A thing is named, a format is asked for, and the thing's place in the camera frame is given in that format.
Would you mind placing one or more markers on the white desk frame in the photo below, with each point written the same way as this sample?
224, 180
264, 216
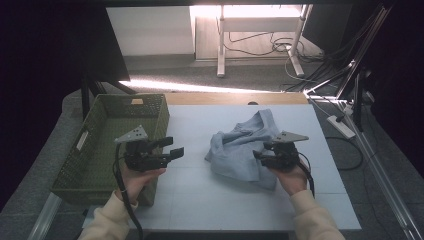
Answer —
258, 24

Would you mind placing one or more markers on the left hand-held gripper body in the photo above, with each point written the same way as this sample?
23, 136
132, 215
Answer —
143, 160

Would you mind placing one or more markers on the white power strip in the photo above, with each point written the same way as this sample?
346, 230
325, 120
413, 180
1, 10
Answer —
341, 127

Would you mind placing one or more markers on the black panel on stand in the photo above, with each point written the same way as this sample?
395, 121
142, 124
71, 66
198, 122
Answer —
106, 50

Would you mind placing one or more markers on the light blue tank top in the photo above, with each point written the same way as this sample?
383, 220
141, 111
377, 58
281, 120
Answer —
236, 156

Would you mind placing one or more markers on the black monitor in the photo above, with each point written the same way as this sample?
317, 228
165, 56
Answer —
326, 26

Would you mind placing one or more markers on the slanted metal stand rail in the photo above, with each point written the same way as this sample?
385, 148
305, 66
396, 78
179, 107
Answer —
363, 50

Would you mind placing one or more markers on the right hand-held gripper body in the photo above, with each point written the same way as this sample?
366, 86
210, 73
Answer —
283, 156

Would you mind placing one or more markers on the person's right hand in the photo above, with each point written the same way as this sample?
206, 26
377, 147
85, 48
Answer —
295, 180

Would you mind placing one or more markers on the long aluminium rail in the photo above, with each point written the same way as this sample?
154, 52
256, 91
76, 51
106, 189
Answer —
383, 186

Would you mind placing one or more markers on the person's left hand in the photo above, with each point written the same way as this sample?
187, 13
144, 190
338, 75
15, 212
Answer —
136, 185

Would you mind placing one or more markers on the short aluminium bar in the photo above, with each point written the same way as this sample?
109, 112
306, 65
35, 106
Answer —
45, 216

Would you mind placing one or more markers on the green woven basket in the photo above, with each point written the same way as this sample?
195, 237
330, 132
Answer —
96, 133

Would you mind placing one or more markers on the black upright stand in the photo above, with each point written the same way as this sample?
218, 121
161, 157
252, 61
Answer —
358, 106

